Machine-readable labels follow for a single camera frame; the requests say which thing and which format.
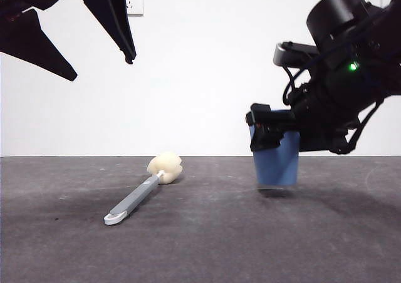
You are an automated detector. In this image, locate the blue ribbed plastic cup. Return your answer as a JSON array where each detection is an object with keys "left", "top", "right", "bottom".
[{"left": 249, "top": 109, "right": 301, "bottom": 186}]

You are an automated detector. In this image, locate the grey-handled sponge cup brush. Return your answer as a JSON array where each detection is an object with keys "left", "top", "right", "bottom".
[{"left": 103, "top": 151, "right": 184, "bottom": 226}]

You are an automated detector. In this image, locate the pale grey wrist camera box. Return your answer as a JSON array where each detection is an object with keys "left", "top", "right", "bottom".
[{"left": 273, "top": 41, "right": 320, "bottom": 68}]

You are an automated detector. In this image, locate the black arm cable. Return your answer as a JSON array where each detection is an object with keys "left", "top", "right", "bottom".
[{"left": 343, "top": 98, "right": 385, "bottom": 155}]

